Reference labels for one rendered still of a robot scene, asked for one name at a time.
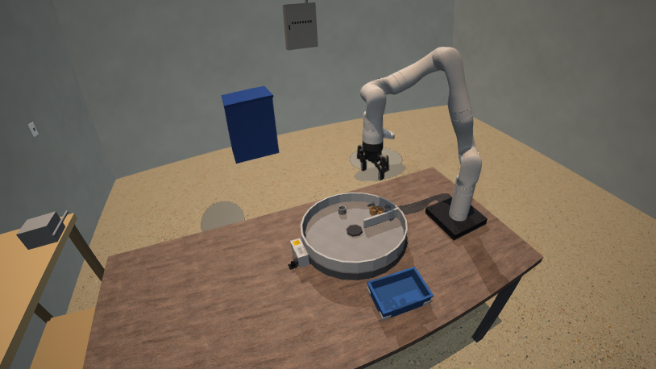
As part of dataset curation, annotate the blue crate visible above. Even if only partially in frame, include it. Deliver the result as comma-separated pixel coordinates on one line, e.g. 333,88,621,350
367,267,431,321

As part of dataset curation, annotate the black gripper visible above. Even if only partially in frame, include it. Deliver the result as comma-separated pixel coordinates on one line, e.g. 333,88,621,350
357,141,389,180

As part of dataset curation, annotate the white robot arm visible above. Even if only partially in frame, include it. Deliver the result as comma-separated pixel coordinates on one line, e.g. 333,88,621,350
360,47,482,222

